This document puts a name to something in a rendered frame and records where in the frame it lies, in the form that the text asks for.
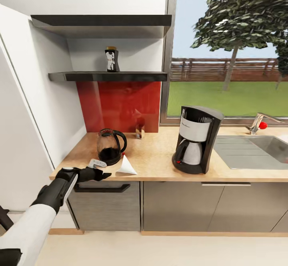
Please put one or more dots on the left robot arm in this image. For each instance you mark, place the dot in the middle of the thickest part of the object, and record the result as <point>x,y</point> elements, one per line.
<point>22,243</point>

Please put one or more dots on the paper coffee filter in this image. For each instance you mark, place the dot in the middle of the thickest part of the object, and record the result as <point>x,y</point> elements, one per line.
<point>126,167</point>

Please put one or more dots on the electric kettle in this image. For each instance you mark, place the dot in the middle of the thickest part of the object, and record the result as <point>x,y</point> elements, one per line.
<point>108,146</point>

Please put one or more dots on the dishwasher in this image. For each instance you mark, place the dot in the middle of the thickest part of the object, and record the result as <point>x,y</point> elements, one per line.
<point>106,205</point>

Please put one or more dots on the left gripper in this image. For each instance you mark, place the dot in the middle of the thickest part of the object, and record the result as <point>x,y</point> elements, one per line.
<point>96,174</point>

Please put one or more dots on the drop in sink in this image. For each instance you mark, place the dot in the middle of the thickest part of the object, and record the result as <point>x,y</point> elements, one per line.
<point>263,152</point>

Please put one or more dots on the fixed window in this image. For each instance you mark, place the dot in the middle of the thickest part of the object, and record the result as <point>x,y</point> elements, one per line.
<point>228,55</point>

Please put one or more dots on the bottle of coffee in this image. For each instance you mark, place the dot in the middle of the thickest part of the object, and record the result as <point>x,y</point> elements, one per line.
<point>112,57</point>

